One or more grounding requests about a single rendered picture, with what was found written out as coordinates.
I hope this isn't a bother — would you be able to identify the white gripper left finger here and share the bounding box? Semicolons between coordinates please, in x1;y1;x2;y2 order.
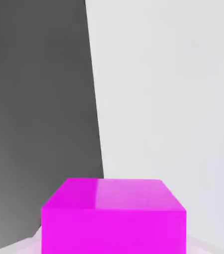
0;225;42;254

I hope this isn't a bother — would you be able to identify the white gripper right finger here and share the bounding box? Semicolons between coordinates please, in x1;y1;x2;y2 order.
186;234;222;254

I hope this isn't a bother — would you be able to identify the small magenta cube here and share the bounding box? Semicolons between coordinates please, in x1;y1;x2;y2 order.
41;178;187;254

